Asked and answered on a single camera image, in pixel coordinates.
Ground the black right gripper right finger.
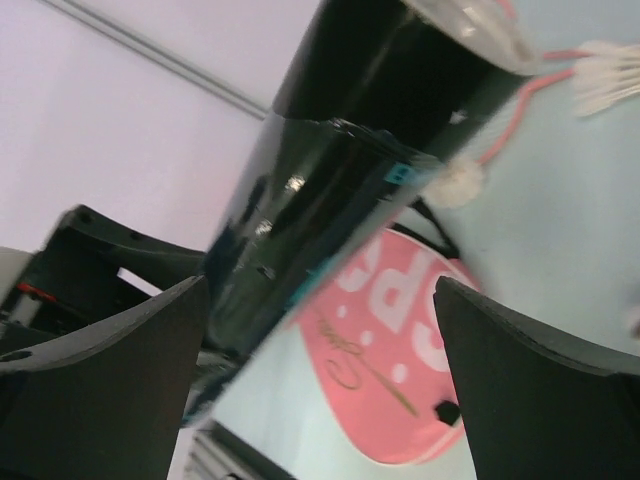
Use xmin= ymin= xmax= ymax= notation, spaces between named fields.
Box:
xmin=434 ymin=277 xmax=639 ymax=479

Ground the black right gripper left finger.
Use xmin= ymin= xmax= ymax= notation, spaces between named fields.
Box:
xmin=1 ymin=277 xmax=209 ymax=480

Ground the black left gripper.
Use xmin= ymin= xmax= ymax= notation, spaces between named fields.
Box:
xmin=1 ymin=205 xmax=204 ymax=350

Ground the white shuttlecock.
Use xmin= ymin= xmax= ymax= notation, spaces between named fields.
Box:
xmin=571 ymin=40 xmax=639 ymax=117
xmin=425 ymin=157 xmax=485 ymax=208

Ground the black shuttlecock tube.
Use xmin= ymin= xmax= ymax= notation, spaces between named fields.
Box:
xmin=182 ymin=1 xmax=540 ymax=426

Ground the pink badminton racket lower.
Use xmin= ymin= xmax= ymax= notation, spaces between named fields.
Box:
xmin=477 ymin=69 xmax=576 ymax=166

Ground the pink badminton racket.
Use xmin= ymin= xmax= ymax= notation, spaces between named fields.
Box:
xmin=477 ymin=69 xmax=576 ymax=166
xmin=494 ymin=0 xmax=581 ymax=61

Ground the pink badminton racket upper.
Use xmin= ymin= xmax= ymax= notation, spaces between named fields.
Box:
xmin=494 ymin=0 xmax=581 ymax=61

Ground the pink racket bag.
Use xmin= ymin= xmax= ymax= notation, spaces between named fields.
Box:
xmin=294 ymin=229 xmax=476 ymax=465

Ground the black bag strap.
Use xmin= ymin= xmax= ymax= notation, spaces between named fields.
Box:
xmin=414 ymin=197 xmax=461 ymax=261

